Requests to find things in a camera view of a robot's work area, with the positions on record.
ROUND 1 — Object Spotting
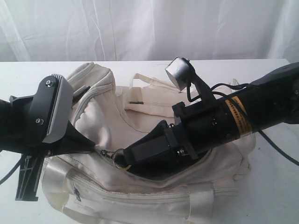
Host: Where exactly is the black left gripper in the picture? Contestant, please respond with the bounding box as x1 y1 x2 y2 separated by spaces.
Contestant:
10 95 95 201

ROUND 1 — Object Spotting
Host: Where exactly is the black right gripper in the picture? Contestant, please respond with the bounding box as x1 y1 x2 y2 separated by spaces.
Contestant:
122 101 236 166

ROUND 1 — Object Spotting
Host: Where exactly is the cream fabric duffel bag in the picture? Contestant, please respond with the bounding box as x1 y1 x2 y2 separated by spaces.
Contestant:
41 62 256 224

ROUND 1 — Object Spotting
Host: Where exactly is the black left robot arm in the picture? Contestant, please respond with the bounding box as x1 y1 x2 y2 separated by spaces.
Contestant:
0 96 95 202

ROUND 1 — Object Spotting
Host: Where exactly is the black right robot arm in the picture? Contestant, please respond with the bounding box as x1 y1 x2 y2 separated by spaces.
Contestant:
123 57 299 166

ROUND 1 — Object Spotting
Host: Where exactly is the white curtain backdrop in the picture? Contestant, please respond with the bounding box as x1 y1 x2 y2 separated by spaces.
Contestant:
0 0 299 63

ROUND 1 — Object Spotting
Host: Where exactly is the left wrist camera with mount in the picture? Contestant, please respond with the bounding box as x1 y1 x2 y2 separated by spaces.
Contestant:
25 74 73 146

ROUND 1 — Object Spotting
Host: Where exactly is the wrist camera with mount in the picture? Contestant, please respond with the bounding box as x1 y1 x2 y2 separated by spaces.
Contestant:
25 74 73 146
165 57 216 104

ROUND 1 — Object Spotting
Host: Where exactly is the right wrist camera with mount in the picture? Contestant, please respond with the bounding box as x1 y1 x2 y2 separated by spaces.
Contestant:
165 57 216 104

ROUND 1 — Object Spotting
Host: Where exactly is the black right camera cable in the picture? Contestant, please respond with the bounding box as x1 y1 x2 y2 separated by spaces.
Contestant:
184 81 299 164

